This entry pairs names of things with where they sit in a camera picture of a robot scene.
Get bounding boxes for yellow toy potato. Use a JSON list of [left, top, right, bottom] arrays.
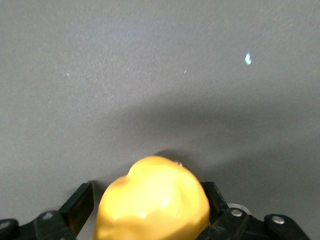
[[93, 155, 211, 240]]

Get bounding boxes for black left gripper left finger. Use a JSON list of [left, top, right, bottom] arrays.
[[0, 181, 95, 240]]

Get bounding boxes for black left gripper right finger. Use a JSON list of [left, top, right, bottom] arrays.
[[197, 181, 312, 240]]

